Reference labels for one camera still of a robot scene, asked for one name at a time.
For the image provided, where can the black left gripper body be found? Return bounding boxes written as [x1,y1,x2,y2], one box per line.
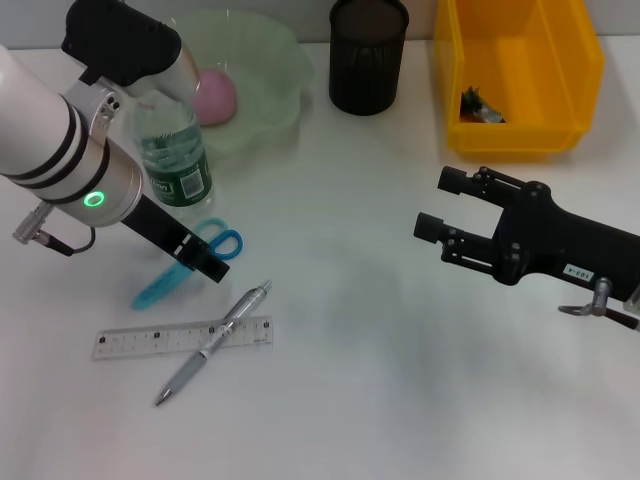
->
[122,193,195,262]

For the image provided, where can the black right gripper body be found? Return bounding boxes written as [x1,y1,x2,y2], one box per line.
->
[492,182,640,302]

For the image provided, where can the blue capped scissors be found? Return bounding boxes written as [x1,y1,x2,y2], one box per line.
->
[132,217,245,312]

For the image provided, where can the clear water bottle green label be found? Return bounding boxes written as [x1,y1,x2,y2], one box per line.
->
[130,92,216,209]

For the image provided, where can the pink toy peach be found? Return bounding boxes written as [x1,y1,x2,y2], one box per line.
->
[192,69,237,129]

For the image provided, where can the silver ballpoint pen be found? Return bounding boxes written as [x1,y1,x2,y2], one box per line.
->
[152,279,273,407]

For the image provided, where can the clear plastic ruler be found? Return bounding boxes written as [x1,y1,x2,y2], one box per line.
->
[91,314,274,361]

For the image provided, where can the green translucent plastic fruit plate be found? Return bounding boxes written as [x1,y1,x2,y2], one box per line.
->
[169,10,315,161]

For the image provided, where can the yellow plastic storage bin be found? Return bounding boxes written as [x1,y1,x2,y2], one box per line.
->
[432,0,606,161]

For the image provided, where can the black mesh cylinder bin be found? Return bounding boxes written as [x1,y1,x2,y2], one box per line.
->
[328,0,409,116]

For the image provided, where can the right gripper cable with plug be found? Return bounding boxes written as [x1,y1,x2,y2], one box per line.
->
[558,277,640,331]

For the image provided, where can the gripper cable with plug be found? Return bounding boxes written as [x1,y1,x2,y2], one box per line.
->
[12,202,96,257]
[558,277,640,331]

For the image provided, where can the left gripper cable with plug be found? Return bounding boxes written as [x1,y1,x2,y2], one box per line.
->
[12,202,96,257]

